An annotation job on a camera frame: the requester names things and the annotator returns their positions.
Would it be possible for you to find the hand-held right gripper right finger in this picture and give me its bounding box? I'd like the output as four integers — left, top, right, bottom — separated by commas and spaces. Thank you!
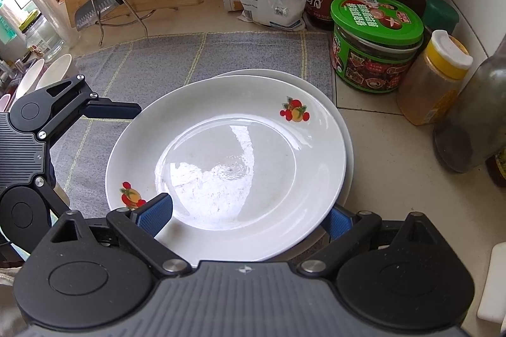
297, 203, 436, 277

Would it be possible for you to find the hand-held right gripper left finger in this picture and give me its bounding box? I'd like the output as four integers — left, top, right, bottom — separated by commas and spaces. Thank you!
51, 193, 191, 277

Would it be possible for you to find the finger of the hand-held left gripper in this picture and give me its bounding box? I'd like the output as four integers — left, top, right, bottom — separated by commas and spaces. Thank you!
37, 74, 142, 143
34, 175, 72, 219

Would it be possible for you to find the white plate with fruit print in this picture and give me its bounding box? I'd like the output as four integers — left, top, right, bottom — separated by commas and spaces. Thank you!
213, 68, 354, 211
105, 75, 347, 262

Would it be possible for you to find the grey and teal checked cloth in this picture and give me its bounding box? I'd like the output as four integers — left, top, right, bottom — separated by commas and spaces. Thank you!
49, 31, 336, 211

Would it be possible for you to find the clear glass jar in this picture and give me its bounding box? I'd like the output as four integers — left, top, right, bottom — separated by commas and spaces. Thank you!
19, 11, 66, 63

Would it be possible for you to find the stack of clear plastic cups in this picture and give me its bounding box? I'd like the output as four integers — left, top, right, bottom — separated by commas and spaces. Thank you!
12, 0, 80, 49

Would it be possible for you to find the yellow-lidded spice jar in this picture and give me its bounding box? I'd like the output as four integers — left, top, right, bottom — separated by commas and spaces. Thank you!
396, 29, 474, 126

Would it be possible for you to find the green-lidded jar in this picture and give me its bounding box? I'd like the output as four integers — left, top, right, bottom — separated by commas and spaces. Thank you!
329, 0, 425, 95

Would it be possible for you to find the clear glass bottle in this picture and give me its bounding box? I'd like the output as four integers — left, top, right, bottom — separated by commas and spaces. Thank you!
433, 45, 506, 174

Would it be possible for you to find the white plastic box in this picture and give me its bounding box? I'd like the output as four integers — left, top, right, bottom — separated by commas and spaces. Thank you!
476, 242, 506, 334

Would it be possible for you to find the green-capped bottle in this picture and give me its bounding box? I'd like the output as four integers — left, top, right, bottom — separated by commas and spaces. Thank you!
421, 0, 460, 41

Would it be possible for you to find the metal wire rack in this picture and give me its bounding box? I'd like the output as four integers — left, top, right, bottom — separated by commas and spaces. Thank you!
88, 0, 180, 45

